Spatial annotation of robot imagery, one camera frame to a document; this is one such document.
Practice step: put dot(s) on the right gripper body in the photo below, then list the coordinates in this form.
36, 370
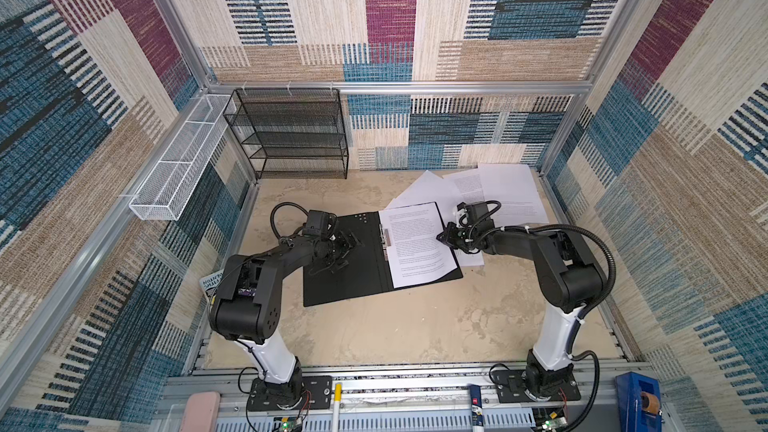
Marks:
461, 237

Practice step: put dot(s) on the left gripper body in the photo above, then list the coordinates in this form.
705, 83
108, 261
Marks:
335, 250

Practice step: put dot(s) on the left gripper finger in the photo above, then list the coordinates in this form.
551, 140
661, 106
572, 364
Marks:
331, 267
348, 240

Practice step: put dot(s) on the orange folder black inside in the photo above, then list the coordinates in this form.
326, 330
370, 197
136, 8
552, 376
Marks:
367, 272

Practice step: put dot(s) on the printed paper sheet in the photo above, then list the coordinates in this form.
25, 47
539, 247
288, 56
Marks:
469, 185
513, 186
469, 260
414, 254

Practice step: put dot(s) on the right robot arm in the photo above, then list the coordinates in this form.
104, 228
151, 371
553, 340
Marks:
575, 270

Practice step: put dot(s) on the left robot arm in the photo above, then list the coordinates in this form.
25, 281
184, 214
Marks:
246, 306

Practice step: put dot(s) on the blank white paper sheet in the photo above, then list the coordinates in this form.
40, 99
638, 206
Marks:
429, 187

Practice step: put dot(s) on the white yellow marker pen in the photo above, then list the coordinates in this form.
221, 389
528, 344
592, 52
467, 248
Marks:
335, 420

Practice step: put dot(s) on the colourful children's book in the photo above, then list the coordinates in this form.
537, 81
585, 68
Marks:
210, 283

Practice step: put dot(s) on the blue glue stick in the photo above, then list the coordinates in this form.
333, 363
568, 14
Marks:
476, 408

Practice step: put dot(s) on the green circuit board left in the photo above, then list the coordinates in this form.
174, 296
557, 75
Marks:
288, 424

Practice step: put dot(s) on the green circuit board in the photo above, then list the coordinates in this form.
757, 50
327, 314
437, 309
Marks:
552, 423
288, 424

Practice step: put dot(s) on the pink object at edge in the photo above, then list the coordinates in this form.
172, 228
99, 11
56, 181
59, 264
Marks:
201, 412

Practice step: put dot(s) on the green circuit board right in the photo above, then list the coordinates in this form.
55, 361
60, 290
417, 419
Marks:
552, 423

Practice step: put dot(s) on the blue box with tape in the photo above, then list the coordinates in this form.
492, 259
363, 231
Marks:
639, 403

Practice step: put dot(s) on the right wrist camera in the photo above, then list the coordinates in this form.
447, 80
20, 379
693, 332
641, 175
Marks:
472, 214

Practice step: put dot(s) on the black wire mesh shelf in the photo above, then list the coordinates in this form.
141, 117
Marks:
290, 133

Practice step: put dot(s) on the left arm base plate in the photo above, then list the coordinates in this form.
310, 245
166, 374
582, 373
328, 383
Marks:
314, 393

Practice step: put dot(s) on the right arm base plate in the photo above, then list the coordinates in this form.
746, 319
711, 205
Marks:
511, 388

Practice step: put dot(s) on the white wire mesh basket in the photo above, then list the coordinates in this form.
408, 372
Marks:
166, 191

